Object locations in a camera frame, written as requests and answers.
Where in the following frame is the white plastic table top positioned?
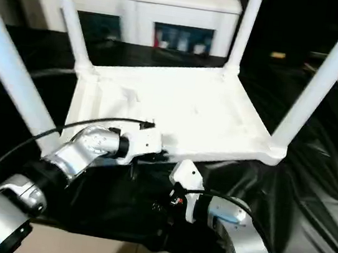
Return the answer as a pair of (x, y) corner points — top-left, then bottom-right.
(60, 42), (299, 181)

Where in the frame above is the white plastic table leg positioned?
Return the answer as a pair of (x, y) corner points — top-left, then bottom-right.
(223, 0), (265, 78)
(37, 0), (107, 75)
(268, 0), (338, 160)
(0, 0), (80, 158)

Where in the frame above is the white blue carton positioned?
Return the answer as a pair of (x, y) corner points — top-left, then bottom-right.
(177, 32), (190, 50)

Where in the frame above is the black work mat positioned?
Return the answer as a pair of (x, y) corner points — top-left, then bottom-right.
(0, 22), (338, 253)

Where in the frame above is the white cabinet with glass doors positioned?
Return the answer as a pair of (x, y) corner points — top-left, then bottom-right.
(27, 0), (244, 60)

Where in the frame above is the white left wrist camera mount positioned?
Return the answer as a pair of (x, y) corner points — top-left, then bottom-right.
(116, 122), (166, 172)

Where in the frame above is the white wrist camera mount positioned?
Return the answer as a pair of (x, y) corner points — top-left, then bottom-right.
(163, 157), (208, 224)
(116, 122), (166, 172)

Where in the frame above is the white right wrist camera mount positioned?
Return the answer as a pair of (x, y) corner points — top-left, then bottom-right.
(163, 157), (208, 224)

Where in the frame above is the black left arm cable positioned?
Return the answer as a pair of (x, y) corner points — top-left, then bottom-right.
(0, 98), (157, 233)

